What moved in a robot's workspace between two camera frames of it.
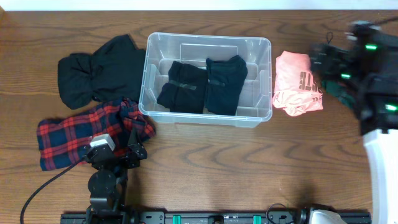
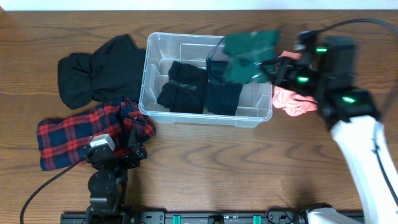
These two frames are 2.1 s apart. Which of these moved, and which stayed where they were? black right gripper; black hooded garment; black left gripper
Moved: black right gripper
Stayed: black hooded garment; black left gripper
